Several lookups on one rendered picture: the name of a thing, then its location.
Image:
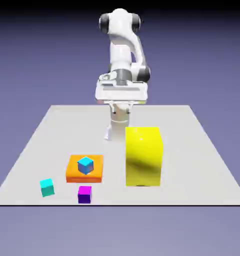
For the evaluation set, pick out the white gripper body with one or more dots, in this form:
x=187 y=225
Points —
x=122 y=94

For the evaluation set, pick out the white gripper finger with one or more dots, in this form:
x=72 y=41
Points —
x=129 y=109
x=112 y=109

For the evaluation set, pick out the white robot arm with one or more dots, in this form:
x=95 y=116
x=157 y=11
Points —
x=120 y=40

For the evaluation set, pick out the small blue cube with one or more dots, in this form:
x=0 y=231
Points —
x=85 y=166

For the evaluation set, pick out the small purple cube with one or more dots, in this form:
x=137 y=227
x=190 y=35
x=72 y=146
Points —
x=84 y=195

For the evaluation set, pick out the small teal cube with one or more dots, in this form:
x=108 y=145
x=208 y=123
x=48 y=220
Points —
x=47 y=188

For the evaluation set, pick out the large yellow box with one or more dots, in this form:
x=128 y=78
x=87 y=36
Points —
x=143 y=156

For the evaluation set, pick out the large orange box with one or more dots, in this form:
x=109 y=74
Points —
x=72 y=170

